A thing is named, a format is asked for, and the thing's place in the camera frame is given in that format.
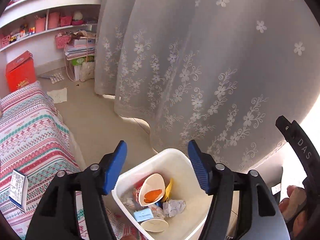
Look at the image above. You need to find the red and white wrapper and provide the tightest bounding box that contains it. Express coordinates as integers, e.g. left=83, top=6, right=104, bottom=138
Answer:
left=132, top=185, right=145, bottom=202

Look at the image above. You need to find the person's right hand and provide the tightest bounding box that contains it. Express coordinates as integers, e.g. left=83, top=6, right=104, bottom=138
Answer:
left=278, top=184, right=312, bottom=239

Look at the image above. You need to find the green cardboard box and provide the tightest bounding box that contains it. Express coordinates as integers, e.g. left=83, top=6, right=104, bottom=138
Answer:
left=71, top=56, right=95, bottom=67

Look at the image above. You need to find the white tissue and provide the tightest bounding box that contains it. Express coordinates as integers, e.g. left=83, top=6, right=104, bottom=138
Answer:
left=122, top=196, right=137, bottom=209

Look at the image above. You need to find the grey floral embroidered curtain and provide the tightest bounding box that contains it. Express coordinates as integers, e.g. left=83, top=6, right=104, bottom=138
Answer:
left=94, top=0, right=315, bottom=173

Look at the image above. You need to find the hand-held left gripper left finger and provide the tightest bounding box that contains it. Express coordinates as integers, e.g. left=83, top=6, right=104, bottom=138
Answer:
left=25, top=140, right=128, bottom=240

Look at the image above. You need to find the orange peel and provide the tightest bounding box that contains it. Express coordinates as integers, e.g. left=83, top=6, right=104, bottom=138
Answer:
left=144, top=189, right=163, bottom=203

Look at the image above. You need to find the group of small toys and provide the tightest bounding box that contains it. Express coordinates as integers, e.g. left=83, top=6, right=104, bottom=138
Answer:
left=10, top=24, right=35, bottom=40

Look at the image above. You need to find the yellow wrapper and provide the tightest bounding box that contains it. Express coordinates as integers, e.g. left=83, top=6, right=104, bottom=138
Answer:
left=162, top=178, right=174, bottom=202

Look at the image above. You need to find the white plastic bin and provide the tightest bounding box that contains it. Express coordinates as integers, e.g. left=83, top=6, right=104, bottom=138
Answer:
left=111, top=148, right=218, bottom=240

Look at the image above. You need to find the white paper sheet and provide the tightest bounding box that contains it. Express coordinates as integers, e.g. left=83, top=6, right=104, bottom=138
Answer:
left=47, top=88, right=68, bottom=103

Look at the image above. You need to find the red cardboard box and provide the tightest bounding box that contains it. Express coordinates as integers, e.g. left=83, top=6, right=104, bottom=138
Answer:
left=5, top=51, right=37, bottom=93

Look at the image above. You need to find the striped patterned blanket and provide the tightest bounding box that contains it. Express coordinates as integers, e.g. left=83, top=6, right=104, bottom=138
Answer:
left=0, top=81, right=148, bottom=240

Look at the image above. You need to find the hanging pink basket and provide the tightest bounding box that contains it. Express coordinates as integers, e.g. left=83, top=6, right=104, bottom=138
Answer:
left=55, top=35, right=71, bottom=49

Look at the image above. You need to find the tall pink container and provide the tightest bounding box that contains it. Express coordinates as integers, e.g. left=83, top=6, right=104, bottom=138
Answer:
left=48, top=12, right=60, bottom=30
left=34, top=17, right=47, bottom=33

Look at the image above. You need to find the small white printed box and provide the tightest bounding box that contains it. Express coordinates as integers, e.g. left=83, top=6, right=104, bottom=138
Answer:
left=9, top=169, right=28, bottom=212

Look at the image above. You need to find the white wall shelf unit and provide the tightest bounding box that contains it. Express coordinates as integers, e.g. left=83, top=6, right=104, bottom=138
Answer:
left=0, top=0, right=105, bottom=55

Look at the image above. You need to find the white plastic bag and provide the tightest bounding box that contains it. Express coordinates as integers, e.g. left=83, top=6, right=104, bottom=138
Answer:
left=79, top=62, right=96, bottom=82

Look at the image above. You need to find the stack of papers and books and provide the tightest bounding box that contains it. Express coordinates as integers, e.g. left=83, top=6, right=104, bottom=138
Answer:
left=64, top=30, right=97, bottom=59

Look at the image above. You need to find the blue packet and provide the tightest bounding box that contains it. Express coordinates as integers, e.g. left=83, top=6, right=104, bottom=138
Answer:
left=134, top=209, right=154, bottom=222

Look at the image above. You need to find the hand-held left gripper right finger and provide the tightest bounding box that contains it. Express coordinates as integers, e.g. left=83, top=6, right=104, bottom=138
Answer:
left=187, top=140, right=288, bottom=240

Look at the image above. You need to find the tile patterned sheet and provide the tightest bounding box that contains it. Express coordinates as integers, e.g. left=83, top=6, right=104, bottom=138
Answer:
left=49, top=72, right=65, bottom=83

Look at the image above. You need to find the white paper cup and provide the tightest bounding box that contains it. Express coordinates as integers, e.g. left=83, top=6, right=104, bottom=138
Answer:
left=140, top=217, right=169, bottom=232
left=138, top=173, right=165, bottom=207

